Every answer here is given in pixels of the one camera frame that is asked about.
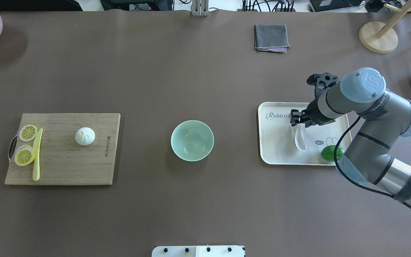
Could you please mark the wooden stand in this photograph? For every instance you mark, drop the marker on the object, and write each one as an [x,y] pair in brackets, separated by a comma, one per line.
[380,37]

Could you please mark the white steamed bun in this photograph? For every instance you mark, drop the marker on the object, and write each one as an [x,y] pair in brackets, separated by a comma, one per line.
[85,136]

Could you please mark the folded grey cloth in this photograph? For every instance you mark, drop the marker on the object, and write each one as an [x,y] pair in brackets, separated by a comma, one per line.
[271,38]

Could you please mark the white ceramic spoon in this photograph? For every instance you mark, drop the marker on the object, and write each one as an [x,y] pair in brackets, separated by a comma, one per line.
[299,139]

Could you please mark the aluminium frame post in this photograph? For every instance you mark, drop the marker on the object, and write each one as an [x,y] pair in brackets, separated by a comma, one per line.
[200,7]

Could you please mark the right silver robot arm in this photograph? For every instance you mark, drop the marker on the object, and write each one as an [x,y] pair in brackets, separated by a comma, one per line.
[366,162]

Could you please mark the stacked lemon slices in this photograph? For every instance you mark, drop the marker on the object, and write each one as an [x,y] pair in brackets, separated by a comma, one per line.
[24,155]

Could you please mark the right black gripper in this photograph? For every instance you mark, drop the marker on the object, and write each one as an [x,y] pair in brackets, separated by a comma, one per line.
[311,113]

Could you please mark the green lime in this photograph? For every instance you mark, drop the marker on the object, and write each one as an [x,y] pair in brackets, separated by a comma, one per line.
[328,153]

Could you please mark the cream rabbit serving tray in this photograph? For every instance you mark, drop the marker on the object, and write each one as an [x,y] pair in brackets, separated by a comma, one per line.
[276,136]

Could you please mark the yellow plastic knife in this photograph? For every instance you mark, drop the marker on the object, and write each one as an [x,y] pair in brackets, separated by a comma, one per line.
[36,162]

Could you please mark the light green ceramic bowl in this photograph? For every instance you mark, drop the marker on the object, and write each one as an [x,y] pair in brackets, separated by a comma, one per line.
[192,140]

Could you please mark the lemon slice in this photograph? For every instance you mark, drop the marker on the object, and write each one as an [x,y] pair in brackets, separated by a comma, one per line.
[28,133]

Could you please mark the wooden cutting board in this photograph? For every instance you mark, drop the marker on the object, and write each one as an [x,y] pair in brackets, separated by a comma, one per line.
[62,160]

